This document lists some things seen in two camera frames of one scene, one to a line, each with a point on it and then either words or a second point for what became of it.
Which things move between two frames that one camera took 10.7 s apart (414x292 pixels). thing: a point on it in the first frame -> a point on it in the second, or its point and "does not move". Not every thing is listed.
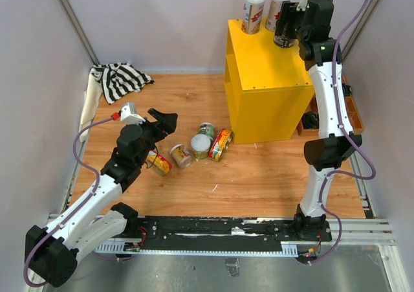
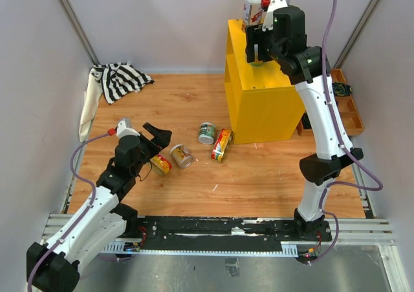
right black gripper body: [289, 13] -> [264, 39]
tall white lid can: [253, 12] does not move
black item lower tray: [310, 120] does not move
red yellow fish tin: [160, 164] does not move
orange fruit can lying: [181, 155] does not move
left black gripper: [165, 125] -> [162, 139]
